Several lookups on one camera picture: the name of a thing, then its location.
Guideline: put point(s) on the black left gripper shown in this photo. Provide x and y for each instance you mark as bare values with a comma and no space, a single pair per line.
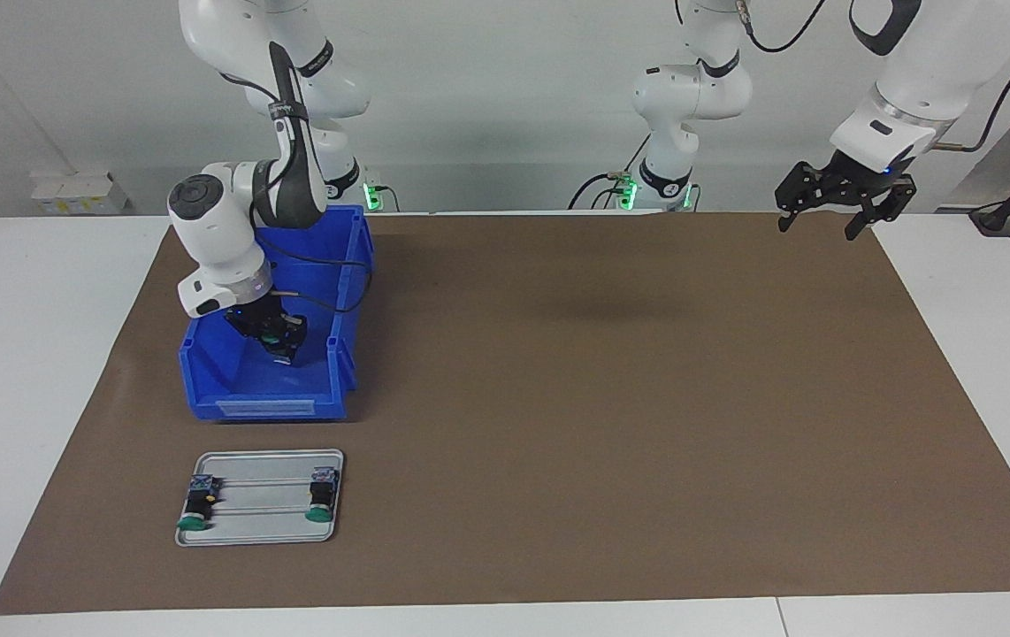
868,186

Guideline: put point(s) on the brown table mat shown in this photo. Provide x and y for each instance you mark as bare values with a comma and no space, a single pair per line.
558,513

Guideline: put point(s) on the silver metal tray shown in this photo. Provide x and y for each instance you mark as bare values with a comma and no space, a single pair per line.
262,473

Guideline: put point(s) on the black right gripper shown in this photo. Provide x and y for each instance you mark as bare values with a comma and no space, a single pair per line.
253,318

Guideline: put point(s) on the blue plastic storage bin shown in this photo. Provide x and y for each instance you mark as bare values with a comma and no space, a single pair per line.
293,385

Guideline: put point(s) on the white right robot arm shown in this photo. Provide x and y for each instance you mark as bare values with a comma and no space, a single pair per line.
213,221

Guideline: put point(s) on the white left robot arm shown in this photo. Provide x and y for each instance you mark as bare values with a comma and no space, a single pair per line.
938,80

